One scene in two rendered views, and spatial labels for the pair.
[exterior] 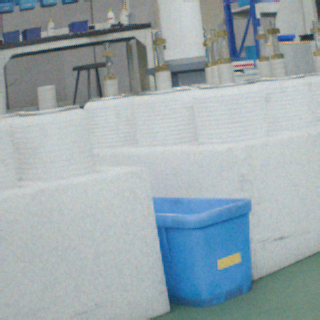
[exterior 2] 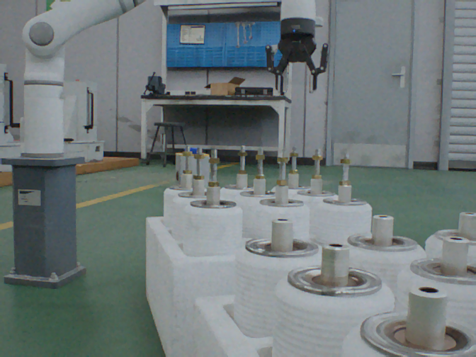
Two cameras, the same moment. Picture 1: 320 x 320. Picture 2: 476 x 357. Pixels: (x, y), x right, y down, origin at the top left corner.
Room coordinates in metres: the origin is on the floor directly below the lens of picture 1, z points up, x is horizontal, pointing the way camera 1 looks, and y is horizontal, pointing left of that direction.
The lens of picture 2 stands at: (0.83, 0.81, 0.37)
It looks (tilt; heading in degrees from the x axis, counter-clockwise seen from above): 5 degrees down; 302
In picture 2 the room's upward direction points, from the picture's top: 1 degrees clockwise
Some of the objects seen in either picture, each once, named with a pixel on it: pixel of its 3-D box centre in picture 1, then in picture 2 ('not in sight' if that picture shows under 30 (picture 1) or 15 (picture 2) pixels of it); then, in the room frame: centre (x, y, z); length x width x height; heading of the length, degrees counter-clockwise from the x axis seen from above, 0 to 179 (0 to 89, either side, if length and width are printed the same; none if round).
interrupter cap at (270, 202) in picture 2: (164, 92); (281, 203); (1.21, 0.06, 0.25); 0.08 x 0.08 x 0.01
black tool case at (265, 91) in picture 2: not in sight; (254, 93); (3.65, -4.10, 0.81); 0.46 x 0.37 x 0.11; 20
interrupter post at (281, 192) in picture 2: (163, 83); (281, 195); (1.21, 0.06, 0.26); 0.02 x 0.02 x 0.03
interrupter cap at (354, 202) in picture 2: (227, 86); (344, 202); (1.13, -0.03, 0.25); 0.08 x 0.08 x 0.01
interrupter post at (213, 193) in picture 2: (111, 90); (213, 196); (1.29, 0.14, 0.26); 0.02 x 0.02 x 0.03
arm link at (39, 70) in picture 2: not in sight; (44, 55); (1.86, 0.03, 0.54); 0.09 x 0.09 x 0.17; 47
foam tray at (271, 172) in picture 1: (231, 189); (256, 277); (1.29, -0.02, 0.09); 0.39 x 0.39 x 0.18; 48
